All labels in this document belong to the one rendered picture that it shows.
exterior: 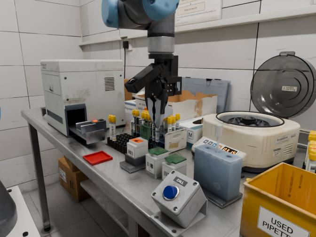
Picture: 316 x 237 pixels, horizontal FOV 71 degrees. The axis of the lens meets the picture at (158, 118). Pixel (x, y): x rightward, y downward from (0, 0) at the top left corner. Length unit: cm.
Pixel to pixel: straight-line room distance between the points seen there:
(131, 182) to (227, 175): 24
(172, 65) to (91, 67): 40
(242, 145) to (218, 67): 54
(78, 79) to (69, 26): 144
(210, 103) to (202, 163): 51
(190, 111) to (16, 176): 185
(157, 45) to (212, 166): 33
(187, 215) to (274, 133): 34
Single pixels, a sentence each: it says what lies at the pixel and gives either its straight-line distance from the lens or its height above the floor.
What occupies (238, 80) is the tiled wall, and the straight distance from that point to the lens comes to 105.
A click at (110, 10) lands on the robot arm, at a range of 56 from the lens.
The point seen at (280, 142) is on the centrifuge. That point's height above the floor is 96.
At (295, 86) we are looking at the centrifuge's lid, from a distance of 91.
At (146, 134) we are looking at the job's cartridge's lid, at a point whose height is 97.
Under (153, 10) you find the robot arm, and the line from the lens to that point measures 45.
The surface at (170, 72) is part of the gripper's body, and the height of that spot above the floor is 114.
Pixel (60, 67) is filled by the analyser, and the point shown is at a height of 114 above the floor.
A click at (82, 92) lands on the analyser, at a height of 105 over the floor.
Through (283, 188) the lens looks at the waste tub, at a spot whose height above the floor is 92.
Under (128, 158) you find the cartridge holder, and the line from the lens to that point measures 65.
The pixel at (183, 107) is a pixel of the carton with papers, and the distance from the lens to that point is 86.
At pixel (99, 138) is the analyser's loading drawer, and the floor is 91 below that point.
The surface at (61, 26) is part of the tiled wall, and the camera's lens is 232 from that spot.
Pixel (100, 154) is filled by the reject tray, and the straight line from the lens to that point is 75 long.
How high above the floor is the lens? 117
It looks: 14 degrees down
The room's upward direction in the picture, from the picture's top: straight up
